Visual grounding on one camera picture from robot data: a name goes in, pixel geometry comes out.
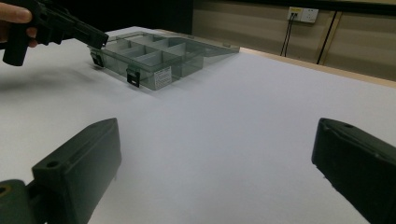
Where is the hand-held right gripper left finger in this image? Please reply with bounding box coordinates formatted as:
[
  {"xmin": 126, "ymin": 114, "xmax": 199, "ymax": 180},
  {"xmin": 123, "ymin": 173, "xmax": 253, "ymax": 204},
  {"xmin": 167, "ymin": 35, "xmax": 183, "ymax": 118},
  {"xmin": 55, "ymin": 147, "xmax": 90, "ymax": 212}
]
[{"xmin": 31, "ymin": 117, "xmax": 123, "ymax": 224}]

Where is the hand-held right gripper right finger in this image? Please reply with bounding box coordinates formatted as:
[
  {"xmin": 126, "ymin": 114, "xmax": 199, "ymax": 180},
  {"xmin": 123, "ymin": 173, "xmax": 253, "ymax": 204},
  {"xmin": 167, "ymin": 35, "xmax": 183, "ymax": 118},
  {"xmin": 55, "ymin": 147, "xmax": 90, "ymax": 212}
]
[{"xmin": 311, "ymin": 117, "xmax": 396, "ymax": 224}]

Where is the grey transparent compartment box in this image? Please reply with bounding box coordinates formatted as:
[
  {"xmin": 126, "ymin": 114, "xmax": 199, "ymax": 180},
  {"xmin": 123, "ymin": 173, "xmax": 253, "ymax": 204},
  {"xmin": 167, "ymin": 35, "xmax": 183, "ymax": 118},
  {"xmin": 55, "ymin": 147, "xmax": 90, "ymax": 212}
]
[{"xmin": 88, "ymin": 30, "xmax": 241, "ymax": 91}]

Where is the white table cover sheet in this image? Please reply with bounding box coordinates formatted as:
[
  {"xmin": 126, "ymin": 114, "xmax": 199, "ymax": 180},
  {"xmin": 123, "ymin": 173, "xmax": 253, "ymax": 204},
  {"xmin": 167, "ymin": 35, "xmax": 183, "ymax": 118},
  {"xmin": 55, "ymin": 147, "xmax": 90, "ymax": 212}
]
[{"xmin": 0, "ymin": 26, "xmax": 396, "ymax": 224}]

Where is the wooden wall post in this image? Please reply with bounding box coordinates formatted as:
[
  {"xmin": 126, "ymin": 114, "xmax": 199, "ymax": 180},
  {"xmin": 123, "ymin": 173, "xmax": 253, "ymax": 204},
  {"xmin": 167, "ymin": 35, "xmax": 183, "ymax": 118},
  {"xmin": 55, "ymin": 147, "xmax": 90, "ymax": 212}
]
[{"xmin": 318, "ymin": 12, "xmax": 344, "ymax": 66}]

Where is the black wall cable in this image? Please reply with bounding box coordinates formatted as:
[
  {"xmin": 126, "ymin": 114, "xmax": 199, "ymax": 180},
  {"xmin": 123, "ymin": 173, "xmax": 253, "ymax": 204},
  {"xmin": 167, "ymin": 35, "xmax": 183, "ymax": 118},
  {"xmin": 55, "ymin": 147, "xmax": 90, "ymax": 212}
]
[{"xmin": 279, "ymin": 13, "xmax": 296, "ymax": 58}]

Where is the white wall socket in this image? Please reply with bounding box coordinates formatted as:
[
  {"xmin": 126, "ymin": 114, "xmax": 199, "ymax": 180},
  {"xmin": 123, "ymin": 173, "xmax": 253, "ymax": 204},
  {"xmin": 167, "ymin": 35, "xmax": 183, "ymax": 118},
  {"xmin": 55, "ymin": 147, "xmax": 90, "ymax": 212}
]
[{"xmin": 288, "ymin": 7, "xmax": 319, "ymax": 24}]

